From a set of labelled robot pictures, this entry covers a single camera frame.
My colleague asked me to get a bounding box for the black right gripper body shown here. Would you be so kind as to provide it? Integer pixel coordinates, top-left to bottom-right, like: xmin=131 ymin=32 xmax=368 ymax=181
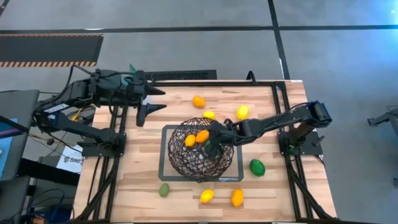
xmin=219 ymin=119 xmax=242 ymax=147

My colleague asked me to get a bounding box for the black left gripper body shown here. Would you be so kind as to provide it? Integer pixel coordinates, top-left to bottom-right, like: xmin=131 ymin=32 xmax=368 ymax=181
xmin=121 ymin=72 xmax=147 ymax=106

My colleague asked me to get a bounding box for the orange fruit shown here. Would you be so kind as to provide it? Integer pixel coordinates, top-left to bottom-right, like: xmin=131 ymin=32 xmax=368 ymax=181
xmin=195 ymin=129 xmax=210 ymax=144
xmin=230 ymin=188 xmax=245 ymax=208
xmin=192 ymin=95 xmax=206 ymax=109

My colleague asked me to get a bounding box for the large yellow lemon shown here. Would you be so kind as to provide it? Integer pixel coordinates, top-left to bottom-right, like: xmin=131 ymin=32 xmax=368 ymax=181
xmin=200 ymin=189 xmax=215 ymax=204
xmin=235 ymin=105 xmax=250 ymax=121

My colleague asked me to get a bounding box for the dark woven wire basket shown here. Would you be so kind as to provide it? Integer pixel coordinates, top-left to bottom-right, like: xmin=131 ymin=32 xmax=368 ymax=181
xmin=167 ymin=116 xmax=235 ymax=183

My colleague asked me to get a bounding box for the green plant in white pot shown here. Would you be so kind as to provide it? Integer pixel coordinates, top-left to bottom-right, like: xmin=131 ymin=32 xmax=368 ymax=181
xmin=121 ymin=63 xmax=152 ymax=108

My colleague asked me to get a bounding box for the black perforated floor strip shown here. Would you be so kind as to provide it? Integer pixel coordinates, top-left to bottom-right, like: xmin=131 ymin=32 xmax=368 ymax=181
xmin=144 ymin=69 xmax=218 ymax=82

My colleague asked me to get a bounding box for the white printed paper sheet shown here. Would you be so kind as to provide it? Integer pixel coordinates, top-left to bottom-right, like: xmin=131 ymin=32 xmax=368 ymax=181
xmin=55 ymin=144 xmax=85 ymax=174

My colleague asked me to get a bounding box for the black hazard-striped floor mat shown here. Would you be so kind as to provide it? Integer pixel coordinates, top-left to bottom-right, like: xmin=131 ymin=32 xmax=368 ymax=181
xmin=0 ymin=33 xmax=104 ymax=68

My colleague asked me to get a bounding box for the blue plastic bin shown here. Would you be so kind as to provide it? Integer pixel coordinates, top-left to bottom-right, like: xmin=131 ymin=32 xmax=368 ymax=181
xmin=18 ymin=203 xmax=73 ymax=224

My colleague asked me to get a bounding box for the blue flat screen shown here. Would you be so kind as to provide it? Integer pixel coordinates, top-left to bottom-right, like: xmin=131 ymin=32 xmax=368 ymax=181
xmin=0 ymin=117 xmax=19 ymax=179

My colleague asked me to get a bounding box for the black equipment stand leg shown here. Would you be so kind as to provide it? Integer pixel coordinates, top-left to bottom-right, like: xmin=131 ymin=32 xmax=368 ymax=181
xmin=367 ymin=105 xmax=398 ymax=138

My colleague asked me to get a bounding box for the grey cabinet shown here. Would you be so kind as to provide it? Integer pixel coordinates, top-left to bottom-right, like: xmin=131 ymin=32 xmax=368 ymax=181
xmin=0 ymin=175 xmax=31 ymax=224

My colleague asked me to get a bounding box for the yellow cable with plug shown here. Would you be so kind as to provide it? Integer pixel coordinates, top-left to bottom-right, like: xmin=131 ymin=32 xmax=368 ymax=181
xmin=70 ymin=105 xmax=96 ymax=123

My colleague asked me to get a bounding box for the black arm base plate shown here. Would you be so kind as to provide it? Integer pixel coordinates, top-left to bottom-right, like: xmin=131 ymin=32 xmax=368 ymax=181
xmin=277 ymin=130 xmax=323 ymax=156
xmin=81 ymin=133 xmax=127 ymax=158

